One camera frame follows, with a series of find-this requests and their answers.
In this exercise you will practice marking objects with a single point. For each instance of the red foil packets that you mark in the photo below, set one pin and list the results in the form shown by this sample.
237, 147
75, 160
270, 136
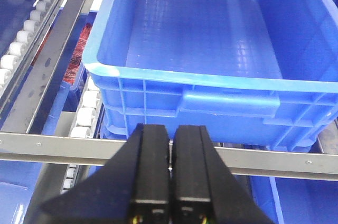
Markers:
74, 64

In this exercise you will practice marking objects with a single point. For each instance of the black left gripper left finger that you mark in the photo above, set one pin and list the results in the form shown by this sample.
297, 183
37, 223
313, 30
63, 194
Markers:
132, 187

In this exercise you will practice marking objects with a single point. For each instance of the aluminium rack crossbar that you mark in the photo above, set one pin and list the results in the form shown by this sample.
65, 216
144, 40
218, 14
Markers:
88, 151

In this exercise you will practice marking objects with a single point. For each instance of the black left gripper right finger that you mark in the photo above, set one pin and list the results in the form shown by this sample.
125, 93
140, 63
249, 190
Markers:
204, 189

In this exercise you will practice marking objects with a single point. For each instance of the open blue crate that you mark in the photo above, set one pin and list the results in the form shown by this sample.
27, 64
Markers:
255, 72

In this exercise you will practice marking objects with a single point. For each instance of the white roller conveyor track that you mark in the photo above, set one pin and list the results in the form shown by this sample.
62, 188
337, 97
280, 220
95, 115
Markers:
24, 24

